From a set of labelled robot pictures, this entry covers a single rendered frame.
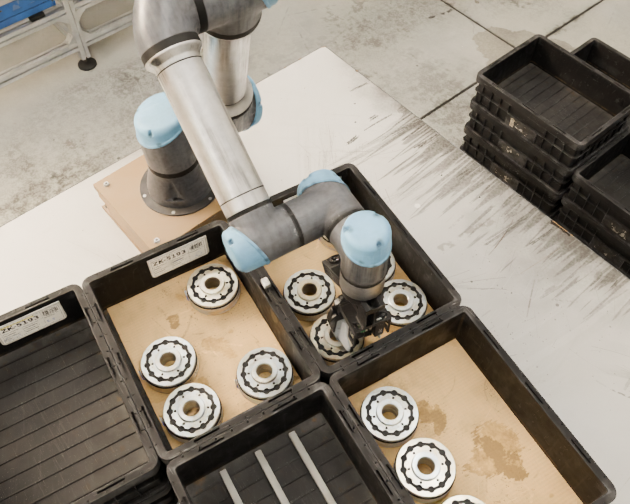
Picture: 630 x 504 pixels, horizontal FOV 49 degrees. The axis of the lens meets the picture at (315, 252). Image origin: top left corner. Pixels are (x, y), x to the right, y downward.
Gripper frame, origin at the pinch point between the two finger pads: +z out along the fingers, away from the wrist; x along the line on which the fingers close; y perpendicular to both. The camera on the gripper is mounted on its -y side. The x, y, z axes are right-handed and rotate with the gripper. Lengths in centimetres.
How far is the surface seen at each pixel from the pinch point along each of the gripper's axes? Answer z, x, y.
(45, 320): -3, -52, -24
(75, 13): 60, -22, -202
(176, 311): 2.4, -29.1, -19.0
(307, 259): 2.4, -0.4, -19.6
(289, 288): -0.5, -7.2, -13.0
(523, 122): 32, 86, -56
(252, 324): 2.3, -16.5, -10.1
